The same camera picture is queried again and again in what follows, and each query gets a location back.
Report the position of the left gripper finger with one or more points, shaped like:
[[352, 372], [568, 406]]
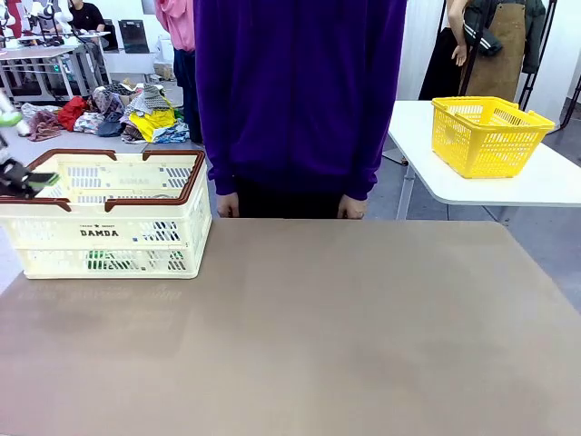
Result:
[[11, 119], [22, 181]]

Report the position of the blue white drink can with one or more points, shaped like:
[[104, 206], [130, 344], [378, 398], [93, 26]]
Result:
[[156, 232]]

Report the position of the person's right forearm purple sleeve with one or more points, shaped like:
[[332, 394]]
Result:
[[222, 168]]

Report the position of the person's left forearm purple sleeve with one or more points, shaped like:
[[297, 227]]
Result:
[[363, 172]]

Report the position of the cream plastic shopping basket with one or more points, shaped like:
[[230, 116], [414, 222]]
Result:
[[54, 234]]

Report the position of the yellow plastic basket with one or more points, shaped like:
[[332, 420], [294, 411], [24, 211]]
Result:
[[481, 145]]

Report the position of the person's right hand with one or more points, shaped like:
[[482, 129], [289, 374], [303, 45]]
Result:
[[228, 206]]

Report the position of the person's left hand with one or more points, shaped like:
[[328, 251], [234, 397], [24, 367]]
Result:
[[353, 208]]

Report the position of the pink plaid cloth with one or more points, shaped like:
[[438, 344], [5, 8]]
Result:
[[41, 125]]

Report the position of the red cloth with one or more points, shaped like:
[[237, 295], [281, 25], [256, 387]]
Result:
[[72, 111]]

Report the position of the grey background work table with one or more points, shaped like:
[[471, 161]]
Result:
[[36, 54]]

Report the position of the white floral cloth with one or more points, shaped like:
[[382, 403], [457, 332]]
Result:
[[88, 122]]

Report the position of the purple floral cloth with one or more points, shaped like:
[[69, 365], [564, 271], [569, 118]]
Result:
[[106, 102]]

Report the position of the dark blue cloth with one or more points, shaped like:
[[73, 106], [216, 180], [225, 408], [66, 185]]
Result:
[[110, 129]]

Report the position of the seated person black shirt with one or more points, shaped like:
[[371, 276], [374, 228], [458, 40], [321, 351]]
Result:
[[88, 18]]

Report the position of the yellow cloth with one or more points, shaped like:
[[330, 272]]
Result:
[[150, 120]]

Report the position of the grey patterned cloth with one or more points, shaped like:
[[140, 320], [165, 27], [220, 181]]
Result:
[[152, 97]]

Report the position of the light blue floral cloth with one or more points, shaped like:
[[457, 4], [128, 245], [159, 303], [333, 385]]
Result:
[[174, 134]]

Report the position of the cardboard box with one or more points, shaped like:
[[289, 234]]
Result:
[[163, 72]]

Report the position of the person in pink top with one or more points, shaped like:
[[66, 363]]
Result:
[[179, 27]]

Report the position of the person in purple sweater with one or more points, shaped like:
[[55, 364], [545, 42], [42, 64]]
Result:
[[299, 91]]

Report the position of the white curtain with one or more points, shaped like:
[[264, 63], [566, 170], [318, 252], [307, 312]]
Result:
[[422, 45]]

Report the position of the black dress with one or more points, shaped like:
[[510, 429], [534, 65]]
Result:
[[442, 68]]

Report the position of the white side table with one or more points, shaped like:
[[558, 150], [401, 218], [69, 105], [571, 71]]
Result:
[[476, 191]]

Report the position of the black jacket white stripes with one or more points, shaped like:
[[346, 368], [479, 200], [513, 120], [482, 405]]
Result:
[[481, 32]]

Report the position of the brown apron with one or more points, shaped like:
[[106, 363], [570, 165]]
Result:
[[497, 54]]

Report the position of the black garment rack stand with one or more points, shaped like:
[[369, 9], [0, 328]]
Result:
[[528, 91]]

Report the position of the dark grey jacket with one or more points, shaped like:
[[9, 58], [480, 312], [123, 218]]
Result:
[[534, 36]]

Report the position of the black stand leg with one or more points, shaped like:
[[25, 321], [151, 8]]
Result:
[[573, 106]]

